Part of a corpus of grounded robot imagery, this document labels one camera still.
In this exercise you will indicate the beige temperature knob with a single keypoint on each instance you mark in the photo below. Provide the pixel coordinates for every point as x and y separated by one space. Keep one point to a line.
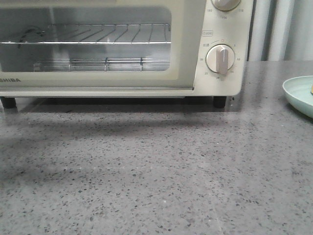
225 5

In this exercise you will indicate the grey curtain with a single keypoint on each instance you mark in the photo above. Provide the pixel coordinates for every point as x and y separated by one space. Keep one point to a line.
281 30

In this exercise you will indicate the beige timer knob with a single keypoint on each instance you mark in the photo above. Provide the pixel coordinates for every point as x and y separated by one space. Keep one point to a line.
220 59

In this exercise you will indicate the black right oven foot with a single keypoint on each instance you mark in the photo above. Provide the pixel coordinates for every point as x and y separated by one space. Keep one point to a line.
219 101

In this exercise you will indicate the light green round plate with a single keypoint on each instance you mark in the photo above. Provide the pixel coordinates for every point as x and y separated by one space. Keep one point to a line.
297 91

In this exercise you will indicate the metal wire oven rack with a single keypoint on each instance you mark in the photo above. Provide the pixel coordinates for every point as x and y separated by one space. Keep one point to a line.
87 48

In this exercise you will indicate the black oven foot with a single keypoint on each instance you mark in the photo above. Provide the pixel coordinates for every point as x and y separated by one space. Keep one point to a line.
219 101
8 103

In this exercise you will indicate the oven glass door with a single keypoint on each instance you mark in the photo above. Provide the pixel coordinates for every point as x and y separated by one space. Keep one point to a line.
184 16

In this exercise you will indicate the black left oven foot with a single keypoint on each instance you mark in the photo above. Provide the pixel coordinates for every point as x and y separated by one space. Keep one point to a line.
8 103

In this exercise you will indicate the cream Toshiba toaster oven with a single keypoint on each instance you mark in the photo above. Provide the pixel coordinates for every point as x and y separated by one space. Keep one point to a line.
230 28

